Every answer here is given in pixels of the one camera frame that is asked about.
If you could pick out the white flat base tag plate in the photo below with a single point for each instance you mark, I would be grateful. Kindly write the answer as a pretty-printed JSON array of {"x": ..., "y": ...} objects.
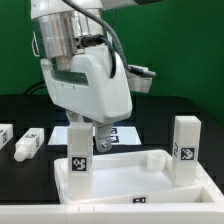
[{"x": 120, "y": 135}]

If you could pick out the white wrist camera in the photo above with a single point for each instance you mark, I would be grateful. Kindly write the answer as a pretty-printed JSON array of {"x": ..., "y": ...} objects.
[{"x": 139, "y": 78}]

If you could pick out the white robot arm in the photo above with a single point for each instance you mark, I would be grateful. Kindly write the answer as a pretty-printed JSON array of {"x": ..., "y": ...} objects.
[{"x": 68, "y": 28}]

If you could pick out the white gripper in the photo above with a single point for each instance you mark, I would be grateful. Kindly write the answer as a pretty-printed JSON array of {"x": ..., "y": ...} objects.
[{"x": 102, "y": 99}]

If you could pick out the white L-shaped fence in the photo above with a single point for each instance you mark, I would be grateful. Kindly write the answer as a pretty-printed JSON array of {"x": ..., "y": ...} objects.
[{"x": 157, "y": 213}]

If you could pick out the white square desk top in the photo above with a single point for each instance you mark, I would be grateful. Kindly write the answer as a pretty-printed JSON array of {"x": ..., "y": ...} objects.
[{"x": 133, "y": 177}]

